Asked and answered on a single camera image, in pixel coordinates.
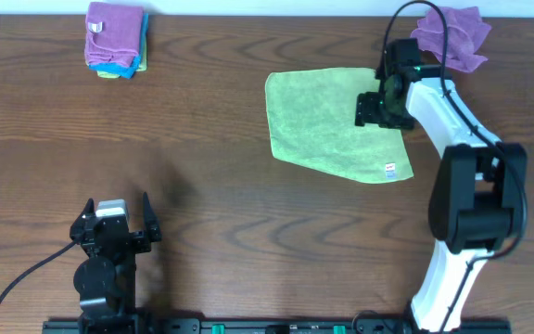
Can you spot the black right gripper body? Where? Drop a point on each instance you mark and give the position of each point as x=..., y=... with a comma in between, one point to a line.
x=369, y=109

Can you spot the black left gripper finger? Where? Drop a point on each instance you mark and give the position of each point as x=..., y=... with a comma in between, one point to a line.
x=77, y=229
x=151, y=221

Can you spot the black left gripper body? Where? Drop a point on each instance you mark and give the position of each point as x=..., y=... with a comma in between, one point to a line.
x=110, y=233

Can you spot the light green cloth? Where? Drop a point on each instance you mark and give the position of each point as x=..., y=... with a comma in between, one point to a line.
x=311, y=117

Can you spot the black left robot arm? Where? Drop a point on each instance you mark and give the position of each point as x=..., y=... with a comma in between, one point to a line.
x=105, y=281

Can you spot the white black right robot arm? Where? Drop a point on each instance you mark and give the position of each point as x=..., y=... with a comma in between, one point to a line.
x=478, y=200

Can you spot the crumpled purple cloth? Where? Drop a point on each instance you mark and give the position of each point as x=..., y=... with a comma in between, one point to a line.
x=466, y=34

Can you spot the folded blue cloth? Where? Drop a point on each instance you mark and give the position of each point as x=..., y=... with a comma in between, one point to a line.
x=143, y=37

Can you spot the folded yellow-green cloth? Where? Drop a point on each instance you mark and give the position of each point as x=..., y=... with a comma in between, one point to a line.
x=114, y=70

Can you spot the folded purple cloth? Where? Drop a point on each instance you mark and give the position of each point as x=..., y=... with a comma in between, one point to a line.
x=113, y=33

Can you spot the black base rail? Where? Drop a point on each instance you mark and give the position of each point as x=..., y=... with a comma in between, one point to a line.
x=365, y=325

